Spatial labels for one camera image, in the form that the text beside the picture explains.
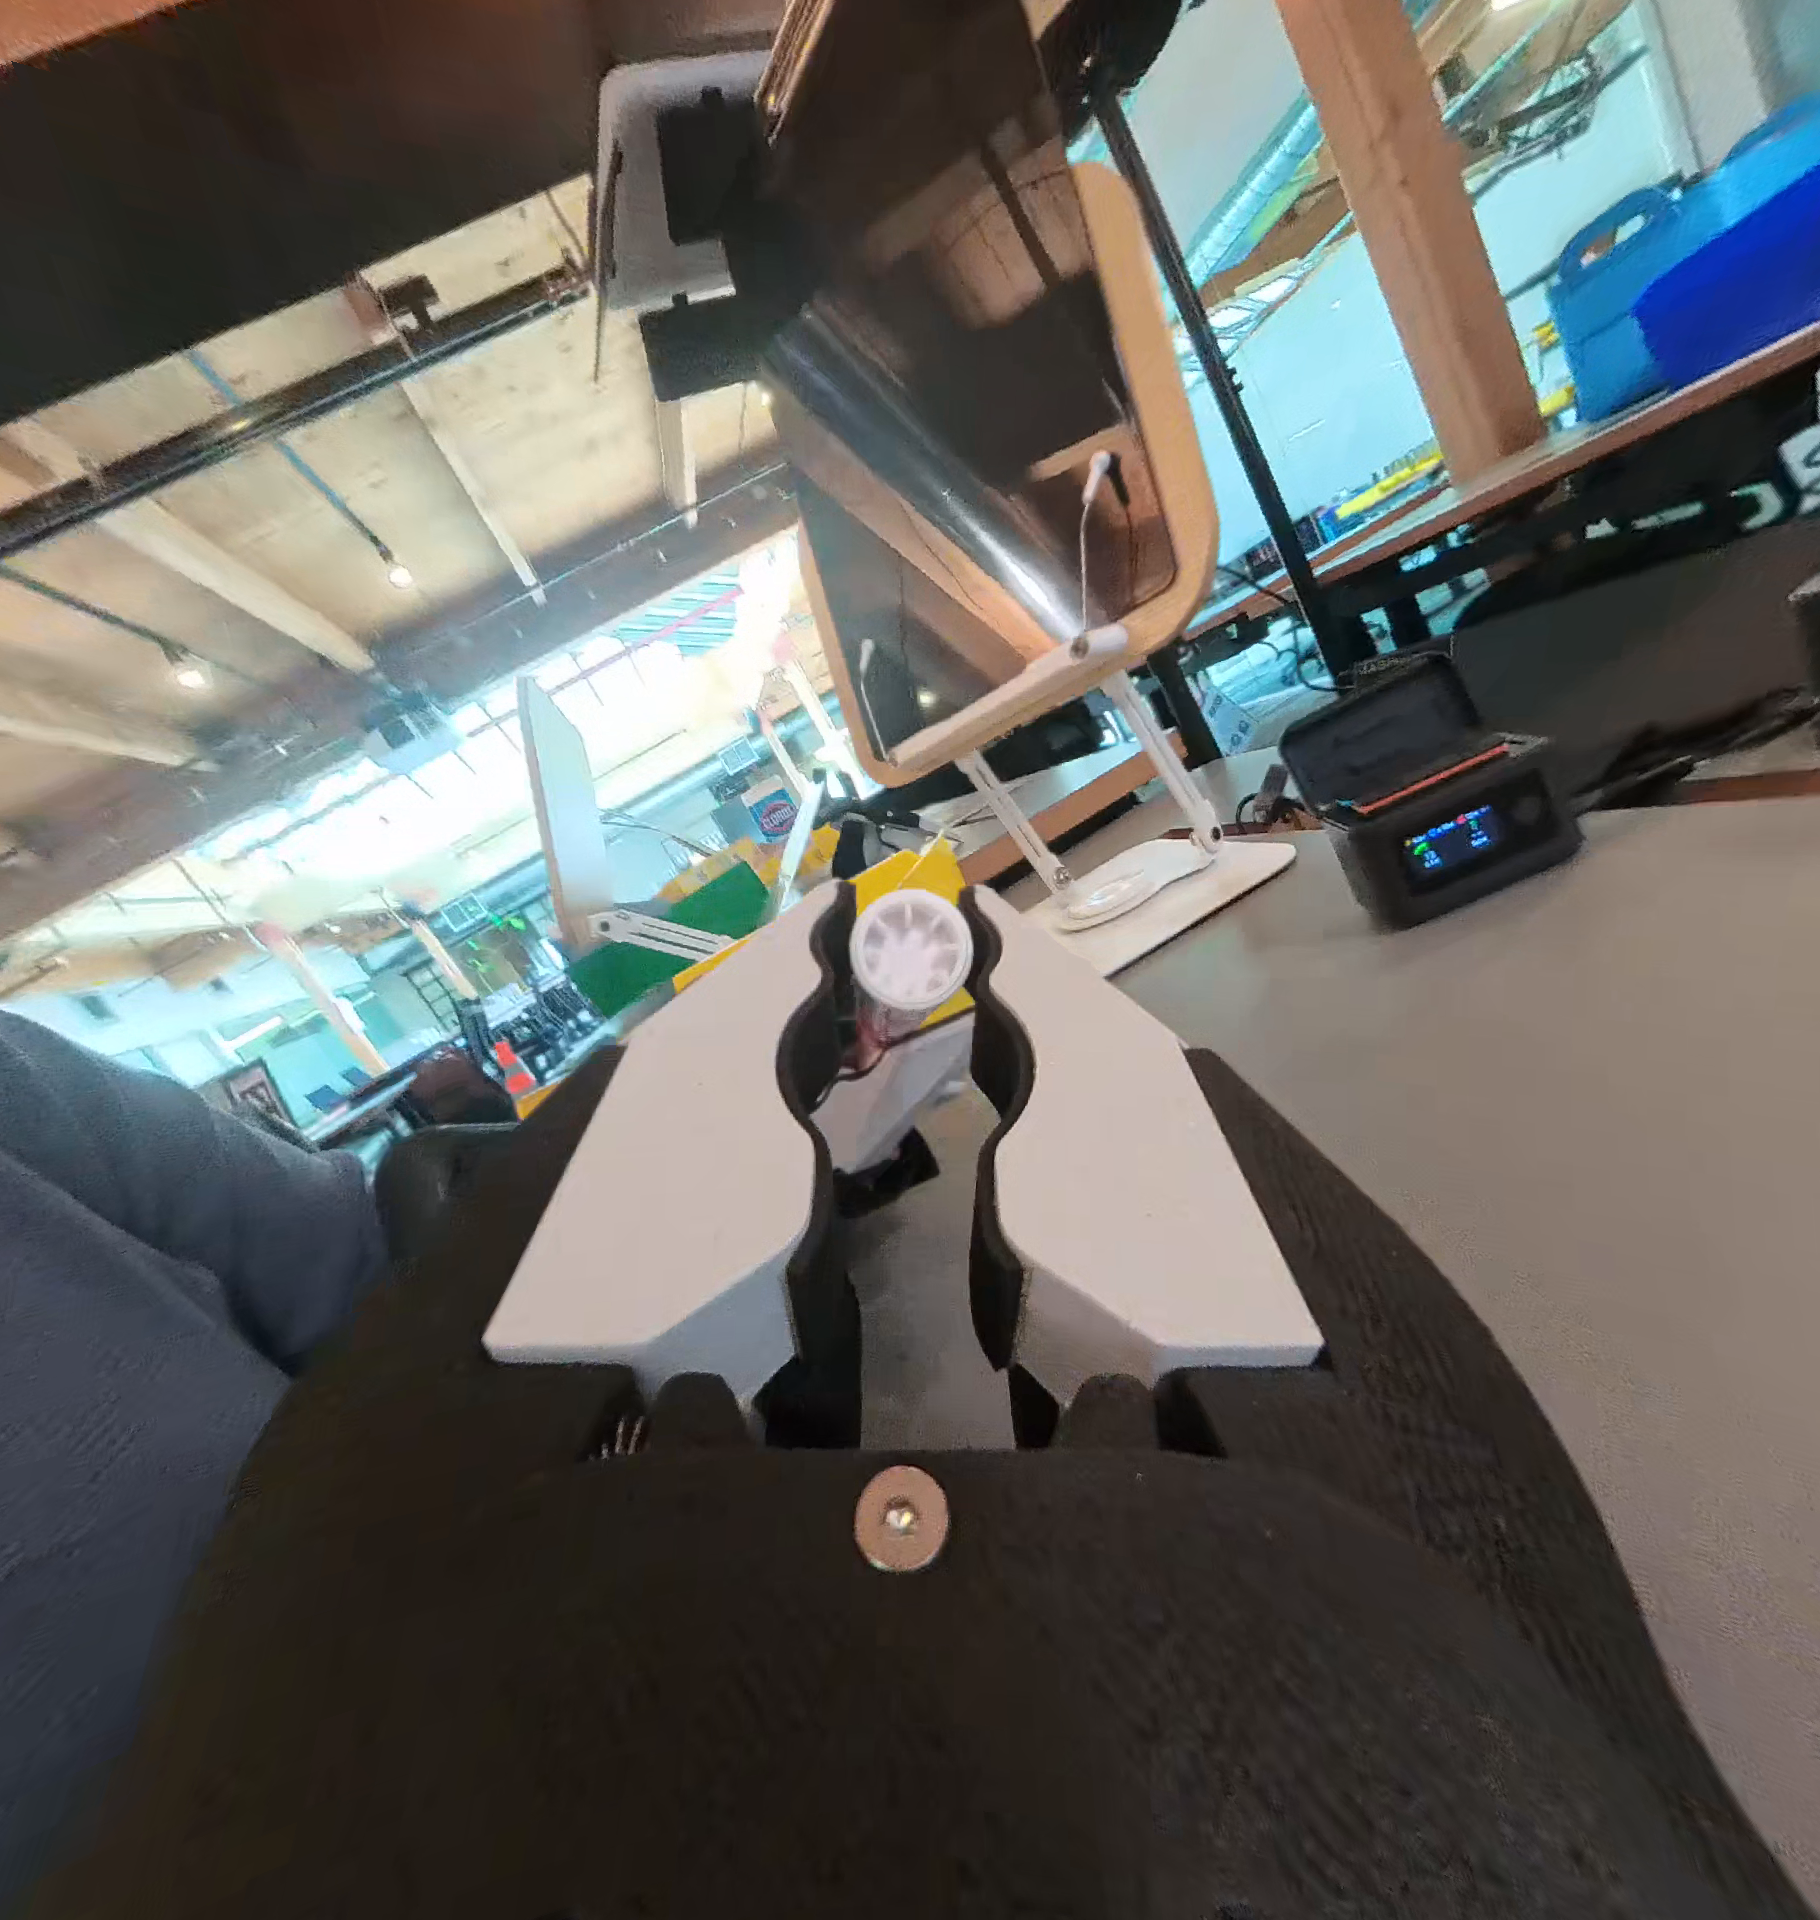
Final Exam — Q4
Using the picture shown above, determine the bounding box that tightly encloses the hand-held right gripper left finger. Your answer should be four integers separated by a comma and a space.
483, 883, 865, 1447

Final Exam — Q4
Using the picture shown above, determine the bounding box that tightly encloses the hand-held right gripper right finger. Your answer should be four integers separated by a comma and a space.
968, 884, 1330, 1447

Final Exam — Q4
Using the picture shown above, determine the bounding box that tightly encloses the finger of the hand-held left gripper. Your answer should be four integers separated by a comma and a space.
826, 1017, 984, 1176

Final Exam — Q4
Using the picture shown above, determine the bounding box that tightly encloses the red dry erase marker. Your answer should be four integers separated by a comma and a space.
848, 888, 979, 1085

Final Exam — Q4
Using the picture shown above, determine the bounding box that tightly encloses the yellow plastic bin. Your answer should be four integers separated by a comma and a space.
672, 843, 979, 1052

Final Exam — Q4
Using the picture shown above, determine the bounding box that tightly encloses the person's left forearm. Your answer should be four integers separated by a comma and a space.
0, 998, 391, 1374

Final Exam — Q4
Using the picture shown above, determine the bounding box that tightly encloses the green plastic bin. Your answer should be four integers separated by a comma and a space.
569, 861, 778, 1023

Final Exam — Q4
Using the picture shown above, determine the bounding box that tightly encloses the white mirror stand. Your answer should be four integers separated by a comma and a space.
853, 622, 1301, 977

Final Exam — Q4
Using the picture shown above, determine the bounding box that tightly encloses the studio light on stand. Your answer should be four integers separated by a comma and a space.
1062, 0, 1378, 683

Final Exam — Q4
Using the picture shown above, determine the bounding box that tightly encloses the long wooden-edged desk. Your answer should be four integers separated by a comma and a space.
1195, 290, 1820, 647

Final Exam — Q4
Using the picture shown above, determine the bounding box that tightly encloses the white box with black parts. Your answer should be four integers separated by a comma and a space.
591, 60, 793, 320

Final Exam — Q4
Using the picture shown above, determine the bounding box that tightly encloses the light blue tote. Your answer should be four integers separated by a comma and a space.
1543, 183, 1714, 426

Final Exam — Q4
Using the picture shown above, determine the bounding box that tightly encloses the dark blue storage bin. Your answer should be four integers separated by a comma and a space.
1630, 90, 1820, 377

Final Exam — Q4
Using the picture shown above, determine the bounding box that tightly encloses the plain wooden post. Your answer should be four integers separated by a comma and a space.
1276, 0, 1546, 484

